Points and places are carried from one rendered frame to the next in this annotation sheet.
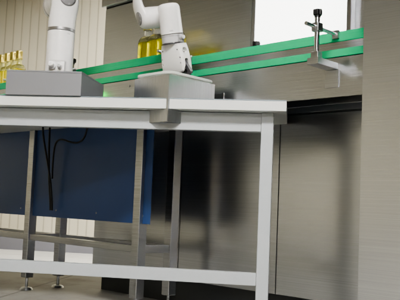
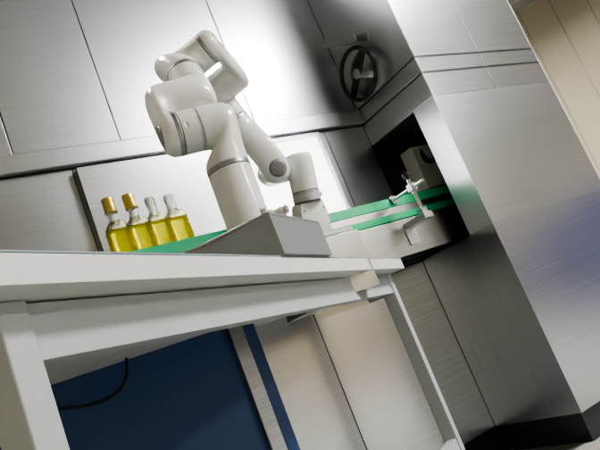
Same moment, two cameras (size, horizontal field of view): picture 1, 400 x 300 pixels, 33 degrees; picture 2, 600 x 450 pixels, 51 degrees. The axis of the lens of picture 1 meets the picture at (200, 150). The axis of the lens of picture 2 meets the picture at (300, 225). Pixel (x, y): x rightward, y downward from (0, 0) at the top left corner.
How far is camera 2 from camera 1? 264 cm
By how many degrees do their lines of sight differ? 78
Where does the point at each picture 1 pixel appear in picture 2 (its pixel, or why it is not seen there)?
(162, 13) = (309, 162)
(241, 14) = not seen: hidden behind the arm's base
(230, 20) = (207, 203)
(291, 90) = (382, 252)
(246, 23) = not seen: hidden behind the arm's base
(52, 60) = (262, 208)
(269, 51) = (336, 220)
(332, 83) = (416, 239)
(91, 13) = not seen: outside the picture
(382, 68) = (499, 210)
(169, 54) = (316, 213)
